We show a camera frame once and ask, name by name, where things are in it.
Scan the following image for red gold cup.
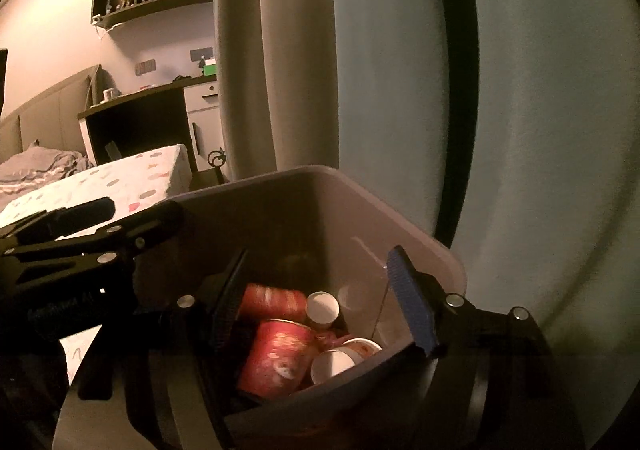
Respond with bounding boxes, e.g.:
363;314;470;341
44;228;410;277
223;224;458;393
238;319;318;400
239;283;307;322

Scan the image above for green box on desk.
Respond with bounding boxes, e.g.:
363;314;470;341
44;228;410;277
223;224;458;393
202;58;217;76

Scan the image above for dark desk with white drawers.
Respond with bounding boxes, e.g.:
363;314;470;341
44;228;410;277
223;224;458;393
78;75;226;171

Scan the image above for red wrapper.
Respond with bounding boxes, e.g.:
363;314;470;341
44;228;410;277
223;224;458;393
316;331;382;359

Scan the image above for patterned pink tablecloth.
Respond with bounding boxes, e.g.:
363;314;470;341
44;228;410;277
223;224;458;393
0;143;194;381

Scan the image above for bed with grey bedding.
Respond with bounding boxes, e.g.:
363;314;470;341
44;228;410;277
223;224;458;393
0;141;94;209

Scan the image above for brown plastic trash bin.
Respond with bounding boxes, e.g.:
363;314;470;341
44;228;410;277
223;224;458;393
160;167;466;449

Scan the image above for white apple paper cup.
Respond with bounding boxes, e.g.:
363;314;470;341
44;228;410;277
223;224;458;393
309;347;364;385
306;292;341;331

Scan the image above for blue and beige curtains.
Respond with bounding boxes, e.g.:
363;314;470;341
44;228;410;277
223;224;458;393
214;0;639;447

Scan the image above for padded brown headboard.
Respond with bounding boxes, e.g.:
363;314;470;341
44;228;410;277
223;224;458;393
1;64;104;162

